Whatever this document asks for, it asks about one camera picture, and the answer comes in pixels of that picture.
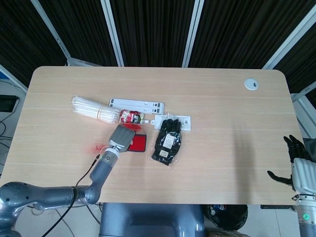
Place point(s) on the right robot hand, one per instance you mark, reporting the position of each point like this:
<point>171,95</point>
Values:
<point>304,172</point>

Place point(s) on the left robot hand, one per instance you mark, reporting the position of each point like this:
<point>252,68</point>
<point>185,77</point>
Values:
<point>122,138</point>

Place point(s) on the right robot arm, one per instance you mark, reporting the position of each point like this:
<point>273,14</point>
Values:
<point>307,217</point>

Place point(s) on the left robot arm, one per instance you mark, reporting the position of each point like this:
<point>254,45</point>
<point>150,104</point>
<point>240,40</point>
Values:
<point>101,172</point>

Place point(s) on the red ink pad black case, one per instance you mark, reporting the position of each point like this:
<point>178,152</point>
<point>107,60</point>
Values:
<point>139,143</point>

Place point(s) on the clear box with red base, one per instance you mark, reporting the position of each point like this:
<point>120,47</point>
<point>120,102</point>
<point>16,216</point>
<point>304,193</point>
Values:
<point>135,127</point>

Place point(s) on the red snack packet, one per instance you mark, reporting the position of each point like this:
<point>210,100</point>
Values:
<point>130,116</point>

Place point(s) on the long white flat box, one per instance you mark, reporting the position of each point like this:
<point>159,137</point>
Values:
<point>133,103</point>

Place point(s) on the bundle of white straws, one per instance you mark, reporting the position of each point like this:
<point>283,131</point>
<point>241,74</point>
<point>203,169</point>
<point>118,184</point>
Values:
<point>93,109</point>

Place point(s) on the black floor power strip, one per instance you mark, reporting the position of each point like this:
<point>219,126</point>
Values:
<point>276,207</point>

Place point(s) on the black gloves in plastic bag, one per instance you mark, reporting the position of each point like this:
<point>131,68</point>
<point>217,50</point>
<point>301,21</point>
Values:
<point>168,143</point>

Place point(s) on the white socket plate package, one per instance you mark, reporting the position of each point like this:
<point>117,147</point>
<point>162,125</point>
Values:
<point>186,123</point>

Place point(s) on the dark grey robot torso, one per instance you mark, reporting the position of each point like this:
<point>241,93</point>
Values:
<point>150,219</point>

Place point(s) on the black trash bin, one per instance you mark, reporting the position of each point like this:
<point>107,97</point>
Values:
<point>229,217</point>

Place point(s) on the brown cardboard box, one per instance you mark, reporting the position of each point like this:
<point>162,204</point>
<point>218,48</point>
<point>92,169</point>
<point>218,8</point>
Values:
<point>219,233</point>

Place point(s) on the black device with screen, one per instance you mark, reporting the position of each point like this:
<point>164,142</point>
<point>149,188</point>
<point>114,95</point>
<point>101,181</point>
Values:
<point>7,103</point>

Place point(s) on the blue white board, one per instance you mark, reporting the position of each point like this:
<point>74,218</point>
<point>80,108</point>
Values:
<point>10,79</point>

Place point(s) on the white partition post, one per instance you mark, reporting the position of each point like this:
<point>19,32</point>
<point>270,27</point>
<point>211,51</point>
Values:
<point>51,29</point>
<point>192,32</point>
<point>112,32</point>
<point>288,42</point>

